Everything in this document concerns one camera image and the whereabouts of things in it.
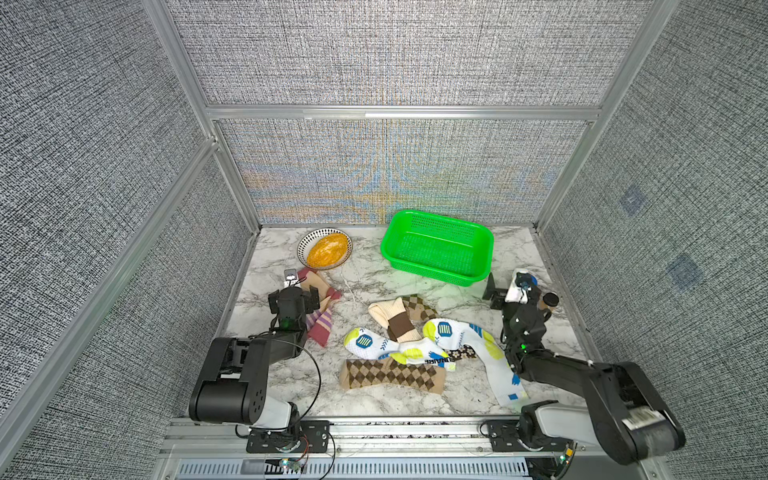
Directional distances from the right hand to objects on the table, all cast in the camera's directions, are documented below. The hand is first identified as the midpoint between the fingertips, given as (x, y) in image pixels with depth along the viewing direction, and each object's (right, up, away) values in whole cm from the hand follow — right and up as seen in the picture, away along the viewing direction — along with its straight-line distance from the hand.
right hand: (512, 271), depth 83 cm
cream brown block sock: (-33, -14, +9) cm, 37 cm away
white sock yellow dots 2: (-4, -30, -3) cm, 30 cm away
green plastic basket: (-13, +7, +28) cm, 31 cm away
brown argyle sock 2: (-25, -12, +11) cm, 30 cm away
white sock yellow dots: (-40, -22, +5) cm, 46 cm away
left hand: (-62, -5, +9) cm, 63 cm away
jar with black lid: (+13, -9, +5) cm, 17 cm away
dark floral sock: (-12, -23, +3) cm, 27 cm away
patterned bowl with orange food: (-56, +7, +20) cm, 60 cm away
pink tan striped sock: (-55, -16, +6) cm, 58 cm away
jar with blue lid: (-3, -1, -13) cm, 14 cm away
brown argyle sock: (-42, -28, 0) cm, 51 cm away
